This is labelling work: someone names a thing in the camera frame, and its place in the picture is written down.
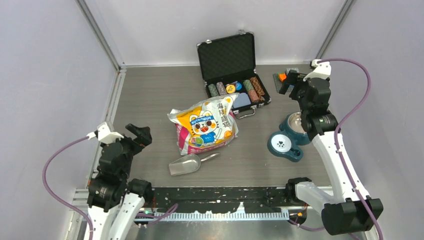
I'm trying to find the metal food scoop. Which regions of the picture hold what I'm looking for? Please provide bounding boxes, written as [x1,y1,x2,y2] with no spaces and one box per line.
[168,152,221,176]

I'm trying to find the pet food bag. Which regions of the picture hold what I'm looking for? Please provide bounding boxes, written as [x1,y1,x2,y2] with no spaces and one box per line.
[167,93,239,156]

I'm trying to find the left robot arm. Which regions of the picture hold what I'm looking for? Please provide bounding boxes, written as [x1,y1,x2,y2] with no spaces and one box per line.
[84,122,154,240]

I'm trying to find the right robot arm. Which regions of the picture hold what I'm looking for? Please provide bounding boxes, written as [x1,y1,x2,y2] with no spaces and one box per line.
[279,70,384,236]

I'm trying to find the teal double pet bowl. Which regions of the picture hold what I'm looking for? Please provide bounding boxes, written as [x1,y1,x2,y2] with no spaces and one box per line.
[267,112,311,163]

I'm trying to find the toy brick assembly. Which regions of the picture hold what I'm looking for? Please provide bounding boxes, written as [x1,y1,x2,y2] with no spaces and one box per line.
[272,67,299,93]

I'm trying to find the blue playing card deck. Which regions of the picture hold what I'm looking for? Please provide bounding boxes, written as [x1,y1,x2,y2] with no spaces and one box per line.
[232,92,251,109]

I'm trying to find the yellow dealer button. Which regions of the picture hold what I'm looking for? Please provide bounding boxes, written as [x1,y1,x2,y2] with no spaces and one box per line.
[225,84,237,94]

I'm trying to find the black poker chip case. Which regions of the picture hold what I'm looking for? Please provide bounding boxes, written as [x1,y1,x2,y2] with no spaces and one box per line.
[196,30,272,119]

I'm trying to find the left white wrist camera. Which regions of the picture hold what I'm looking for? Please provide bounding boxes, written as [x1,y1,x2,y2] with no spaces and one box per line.
[86,121,124,145]

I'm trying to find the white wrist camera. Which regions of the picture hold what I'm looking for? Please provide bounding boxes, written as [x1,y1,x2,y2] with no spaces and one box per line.
[86,121,124,145]
[303,59,332,82]

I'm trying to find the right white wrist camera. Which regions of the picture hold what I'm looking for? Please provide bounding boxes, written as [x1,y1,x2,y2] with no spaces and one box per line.
[303,59,332,82]

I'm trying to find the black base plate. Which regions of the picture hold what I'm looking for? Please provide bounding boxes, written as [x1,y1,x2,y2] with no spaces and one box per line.
[153,186,305,214]

